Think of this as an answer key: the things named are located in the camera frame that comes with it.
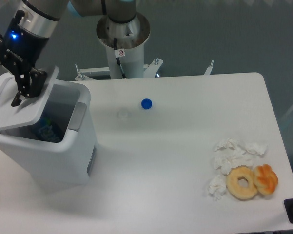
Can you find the white trash can body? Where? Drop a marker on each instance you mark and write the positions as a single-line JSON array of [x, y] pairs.
[[69, 160]]

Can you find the crumpled white tissue large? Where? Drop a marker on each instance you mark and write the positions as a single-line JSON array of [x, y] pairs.
[[229, 154]]

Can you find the white trash can lid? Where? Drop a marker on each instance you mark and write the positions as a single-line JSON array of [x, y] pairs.
[[30, 109]]

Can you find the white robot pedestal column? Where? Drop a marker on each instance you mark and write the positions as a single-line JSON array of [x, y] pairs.
[[124, 45]]

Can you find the crumpled white tissue upper right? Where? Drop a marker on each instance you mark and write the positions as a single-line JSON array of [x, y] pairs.
[[257, 149]]

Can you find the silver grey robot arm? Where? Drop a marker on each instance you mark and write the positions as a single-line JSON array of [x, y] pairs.
[[31, 28]]

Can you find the plain ring donut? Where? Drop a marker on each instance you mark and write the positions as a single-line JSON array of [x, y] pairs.
[[240, 183]]

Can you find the clear bottle cap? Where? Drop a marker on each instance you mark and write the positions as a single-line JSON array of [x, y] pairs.
[[124, 113]]

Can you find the blue bottle cap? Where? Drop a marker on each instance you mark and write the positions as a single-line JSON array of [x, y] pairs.
[[146, 103]]

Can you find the crumpled white tissue lower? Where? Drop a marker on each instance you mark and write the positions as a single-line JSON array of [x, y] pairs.
[[217, 187]]

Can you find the blue plastic water bottle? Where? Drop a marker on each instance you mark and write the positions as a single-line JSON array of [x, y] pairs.
[[47, 130]]

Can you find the orange twisted bread roll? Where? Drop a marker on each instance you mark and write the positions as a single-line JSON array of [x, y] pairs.
[[265, 179]]

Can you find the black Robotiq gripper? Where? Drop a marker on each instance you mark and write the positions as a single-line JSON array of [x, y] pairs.
[[19, 50]]

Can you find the white table bracket right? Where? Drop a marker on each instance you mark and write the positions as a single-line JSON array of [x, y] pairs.
[[209, 68]]

